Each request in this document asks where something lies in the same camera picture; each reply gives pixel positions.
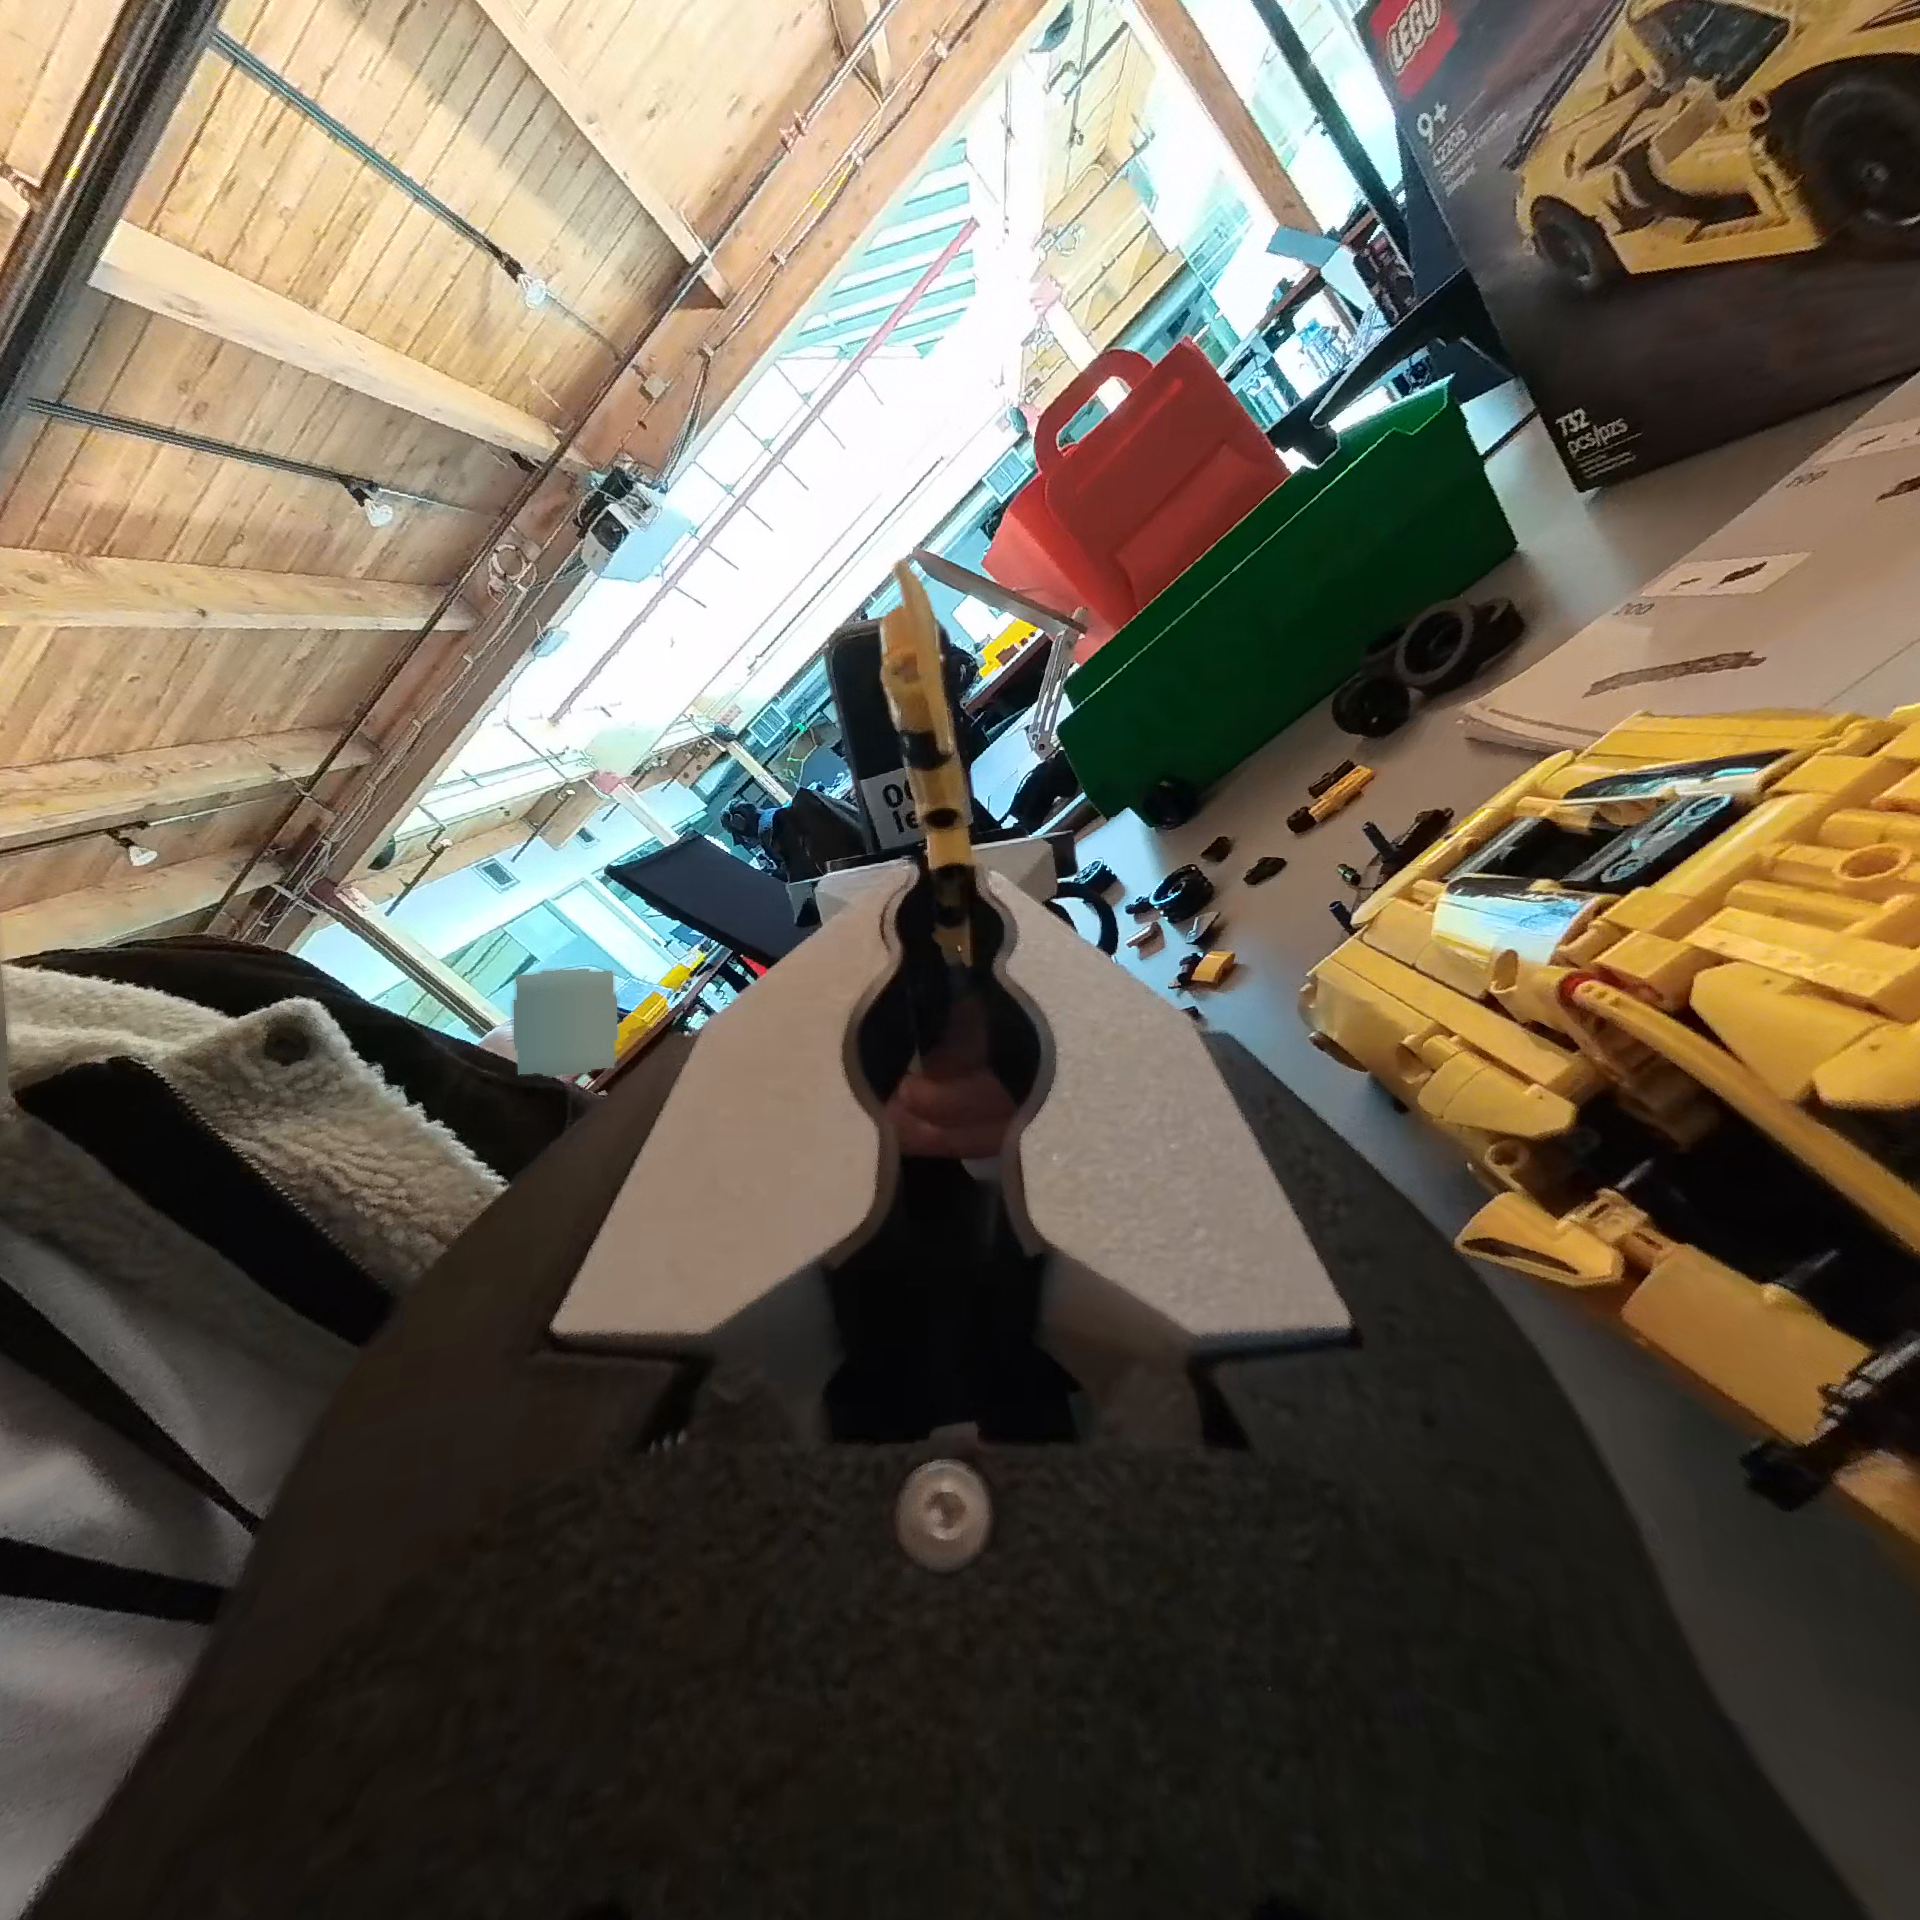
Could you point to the large open instruction booklet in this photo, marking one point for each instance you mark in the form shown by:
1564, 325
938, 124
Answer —
1652, 629

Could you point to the black toy tire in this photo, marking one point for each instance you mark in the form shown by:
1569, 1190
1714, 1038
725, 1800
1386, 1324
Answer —
1437, 647
1170, 802
1368, 704
1498, 623

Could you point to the green plastic bin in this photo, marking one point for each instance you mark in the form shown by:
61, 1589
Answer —
1277, 629

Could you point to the ceiling track light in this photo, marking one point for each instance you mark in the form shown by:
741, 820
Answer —
533, 284
138, 853
376, 508

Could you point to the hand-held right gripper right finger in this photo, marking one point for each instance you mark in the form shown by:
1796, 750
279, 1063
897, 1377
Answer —
1170, 1201

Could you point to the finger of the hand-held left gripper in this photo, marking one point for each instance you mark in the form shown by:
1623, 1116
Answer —
1036, 866
840, 892

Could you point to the yellow and black brick strip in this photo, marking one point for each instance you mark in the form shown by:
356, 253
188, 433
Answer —
921, 704

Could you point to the black fabric chair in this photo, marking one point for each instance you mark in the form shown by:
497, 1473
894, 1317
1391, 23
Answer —
705, 892

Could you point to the ceiling mounted device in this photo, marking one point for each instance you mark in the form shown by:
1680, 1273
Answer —
630, 534

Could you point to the grey desk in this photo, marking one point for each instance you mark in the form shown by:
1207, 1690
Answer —
1756, 1634

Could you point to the person's left hand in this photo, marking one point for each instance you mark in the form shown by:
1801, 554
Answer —
944, 1119

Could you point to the toy car set box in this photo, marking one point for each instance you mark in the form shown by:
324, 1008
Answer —
1652, 345

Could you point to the scattered small brick parts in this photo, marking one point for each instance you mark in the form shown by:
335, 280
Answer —
1329, 797

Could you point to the red lego storage box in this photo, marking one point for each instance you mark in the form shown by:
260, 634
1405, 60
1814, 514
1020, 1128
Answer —
1142, 480

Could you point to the yellow toy brick car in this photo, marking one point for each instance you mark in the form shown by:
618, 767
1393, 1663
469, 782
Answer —
1724, 961

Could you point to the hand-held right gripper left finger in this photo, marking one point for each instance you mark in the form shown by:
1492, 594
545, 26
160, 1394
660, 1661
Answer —
720, 1201

